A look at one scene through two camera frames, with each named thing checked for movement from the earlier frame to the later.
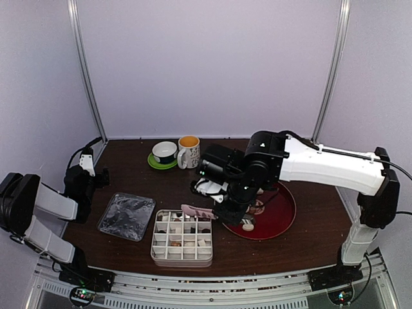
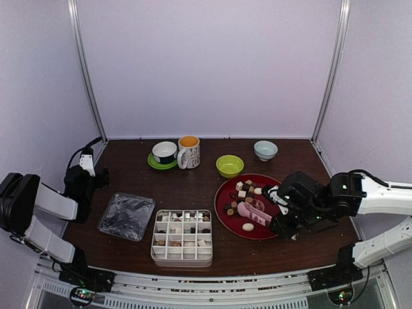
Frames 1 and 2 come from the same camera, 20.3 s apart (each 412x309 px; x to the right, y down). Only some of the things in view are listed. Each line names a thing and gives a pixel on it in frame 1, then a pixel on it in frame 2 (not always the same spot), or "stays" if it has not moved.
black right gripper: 232,217 → 285,230
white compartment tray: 181,240 stays
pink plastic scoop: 192,211 → 253,213
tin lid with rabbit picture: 127,215 stays
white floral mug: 188,155 stays
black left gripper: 102,175 stays
